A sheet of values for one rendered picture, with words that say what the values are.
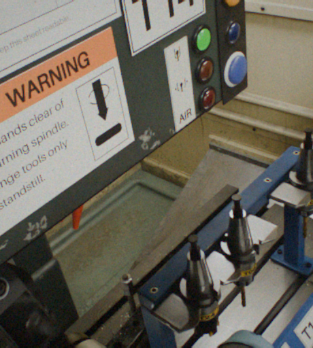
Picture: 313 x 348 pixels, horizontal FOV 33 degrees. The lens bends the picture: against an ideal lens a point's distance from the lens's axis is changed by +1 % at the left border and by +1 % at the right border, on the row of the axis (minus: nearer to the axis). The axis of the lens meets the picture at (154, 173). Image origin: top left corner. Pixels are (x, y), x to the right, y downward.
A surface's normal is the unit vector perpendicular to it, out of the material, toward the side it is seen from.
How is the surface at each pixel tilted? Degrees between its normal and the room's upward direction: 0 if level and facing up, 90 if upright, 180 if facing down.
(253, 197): 0
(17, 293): 61
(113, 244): 0
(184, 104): 90
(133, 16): 90
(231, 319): 0
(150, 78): 90
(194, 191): 24
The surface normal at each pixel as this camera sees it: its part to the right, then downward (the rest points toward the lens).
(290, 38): -0.67, 0.52
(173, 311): -0.14, -0.79
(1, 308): 0.59, -0.12
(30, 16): 0.73, 0.32
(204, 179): -0.40, -0.50
